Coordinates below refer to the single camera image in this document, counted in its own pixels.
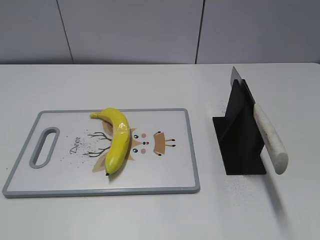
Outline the cleaver knife with white handle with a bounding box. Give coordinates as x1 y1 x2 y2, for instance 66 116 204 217
230 66 289 175

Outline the yellow plastic banana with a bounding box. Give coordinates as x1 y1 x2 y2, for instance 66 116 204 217
90 107 132 176

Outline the white grey-rimmed cutting board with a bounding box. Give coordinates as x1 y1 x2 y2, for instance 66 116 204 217
2 108 200 198

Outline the black knife stand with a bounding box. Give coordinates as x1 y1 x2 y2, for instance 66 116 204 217
212 79 266 175

